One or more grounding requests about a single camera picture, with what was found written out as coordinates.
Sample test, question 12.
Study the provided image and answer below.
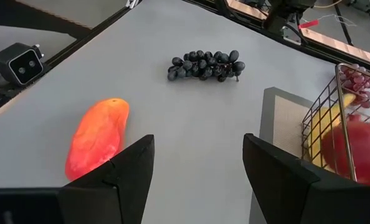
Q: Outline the orange red papaya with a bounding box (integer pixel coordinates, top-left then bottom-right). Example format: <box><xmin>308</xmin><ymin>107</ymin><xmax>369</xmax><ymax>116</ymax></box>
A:
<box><xmin>64</xmin><ymin>97</ymin><xmax>131</xmax><ymax>182</ymax></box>

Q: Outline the red apple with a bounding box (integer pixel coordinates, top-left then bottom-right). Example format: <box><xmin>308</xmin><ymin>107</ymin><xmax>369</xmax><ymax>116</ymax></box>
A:
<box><xmin>320</xmin><ymin>113</ymin><xmax>370</xmax><ymax>187</ymax></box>

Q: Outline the black table-level camera box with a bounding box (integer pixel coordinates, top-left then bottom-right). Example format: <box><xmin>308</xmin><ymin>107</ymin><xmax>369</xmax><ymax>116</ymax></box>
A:
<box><xmin>0</xmin><ymin>42</ymin><xmax>45</xmax><ymax>87</ymax></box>

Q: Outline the red tag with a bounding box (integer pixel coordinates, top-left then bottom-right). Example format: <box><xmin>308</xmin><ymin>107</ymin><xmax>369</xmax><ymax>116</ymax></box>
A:
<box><xmin>298</xmin><ymin>19</ymin><xmax>320</xmax><ymax>30</ymax></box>

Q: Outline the metal wire basket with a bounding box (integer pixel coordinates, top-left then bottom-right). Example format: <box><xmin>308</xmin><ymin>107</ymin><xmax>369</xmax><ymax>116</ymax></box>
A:
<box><xmin>300</xmin><ymin>62</ymin><xmax>370</xmax><ymax>184</ymax></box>

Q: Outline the black table edge rail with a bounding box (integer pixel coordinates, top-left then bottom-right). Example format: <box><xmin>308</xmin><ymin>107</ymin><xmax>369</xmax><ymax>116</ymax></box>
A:
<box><xmin>181</xmin><ymin>0</ymin><xmax>370</xmax><ymax>75</ymax></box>
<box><xmin>0</xmin><ymin>4</ymin><xmax>142</xmax><ymax>119</ymax></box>

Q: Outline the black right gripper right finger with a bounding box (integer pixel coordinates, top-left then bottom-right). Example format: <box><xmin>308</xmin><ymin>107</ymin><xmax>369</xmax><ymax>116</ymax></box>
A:
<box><xmin>242</xmin><ymin>133</ymin><xmax>370</xmax><ymax>224</ymax></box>

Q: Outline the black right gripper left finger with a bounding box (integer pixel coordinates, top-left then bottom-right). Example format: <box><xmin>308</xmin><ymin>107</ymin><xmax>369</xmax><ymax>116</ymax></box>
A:
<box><xmin>0</xmin><ymin>134</ymin><xmax>156</xmax><ymax>224</ymax></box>

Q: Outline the grey table mat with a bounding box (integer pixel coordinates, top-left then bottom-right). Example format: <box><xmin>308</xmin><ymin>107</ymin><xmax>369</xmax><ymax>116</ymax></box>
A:
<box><xmin>248</xmin><ymin>86</ymin><xmax>318</xmax><ymax>224</ymax></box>

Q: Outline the black grape bunch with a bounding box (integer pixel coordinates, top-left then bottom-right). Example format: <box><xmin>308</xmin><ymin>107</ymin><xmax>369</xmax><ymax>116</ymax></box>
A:
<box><xmin>166</xmin><ymin>49</ymin><xmax>246</xmax><ymax>83</ymax></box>

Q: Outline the yellow banana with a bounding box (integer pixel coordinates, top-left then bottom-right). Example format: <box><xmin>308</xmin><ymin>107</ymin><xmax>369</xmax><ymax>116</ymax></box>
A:
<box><xmin>307</xmin><ymin>93</ymin><xmax>358</xmax><ymax>170</ymax></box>

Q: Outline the red grape bunch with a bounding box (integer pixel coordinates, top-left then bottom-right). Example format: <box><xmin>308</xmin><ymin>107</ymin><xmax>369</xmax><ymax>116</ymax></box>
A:
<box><xmin>339</xmin><ymin>63</ymin><xmax>370</xmax><ymax>110</ymax></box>

